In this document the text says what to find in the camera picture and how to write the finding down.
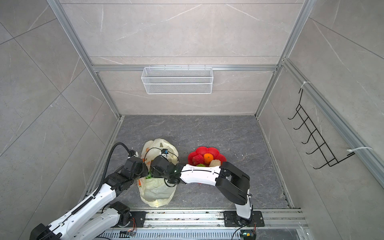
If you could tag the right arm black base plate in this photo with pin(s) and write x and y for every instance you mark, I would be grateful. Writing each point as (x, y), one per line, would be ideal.
(231, 219)

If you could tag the white zip tie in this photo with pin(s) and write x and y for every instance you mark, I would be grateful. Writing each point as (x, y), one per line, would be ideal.
(359, 148)

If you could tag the cream plastic bag orange print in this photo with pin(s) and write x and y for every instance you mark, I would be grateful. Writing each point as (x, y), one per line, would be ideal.
(155, 192)

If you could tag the red flower-shaped plastic bowl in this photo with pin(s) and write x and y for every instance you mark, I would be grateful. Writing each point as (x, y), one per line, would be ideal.
(202, 150)

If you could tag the black wire hook rack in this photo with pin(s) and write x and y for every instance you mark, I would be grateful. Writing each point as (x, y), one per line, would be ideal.
(315, 137)

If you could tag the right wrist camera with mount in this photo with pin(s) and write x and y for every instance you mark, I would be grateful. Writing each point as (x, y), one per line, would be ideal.
(164, 152)

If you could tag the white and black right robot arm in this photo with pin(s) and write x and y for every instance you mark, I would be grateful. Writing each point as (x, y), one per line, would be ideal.
(233, 183)

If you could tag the white wire mesh basket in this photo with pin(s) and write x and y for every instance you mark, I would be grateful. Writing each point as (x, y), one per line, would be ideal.
(178, 80)

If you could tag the aluminium rail base frame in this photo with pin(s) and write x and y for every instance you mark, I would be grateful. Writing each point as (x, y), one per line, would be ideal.
(280, 224)

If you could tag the orange fake fruit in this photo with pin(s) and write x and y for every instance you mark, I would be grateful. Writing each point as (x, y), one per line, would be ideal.
(208, 158)

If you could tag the beige fake fruit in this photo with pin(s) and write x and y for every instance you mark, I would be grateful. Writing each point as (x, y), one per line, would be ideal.
(215, 163)

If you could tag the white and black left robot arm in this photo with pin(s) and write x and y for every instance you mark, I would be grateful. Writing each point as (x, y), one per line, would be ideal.
(95, 214)

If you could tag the red fake fruit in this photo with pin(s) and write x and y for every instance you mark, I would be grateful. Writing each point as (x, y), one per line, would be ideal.
(198, 160)

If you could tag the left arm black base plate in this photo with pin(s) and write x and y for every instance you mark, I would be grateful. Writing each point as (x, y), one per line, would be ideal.
(135, 219)

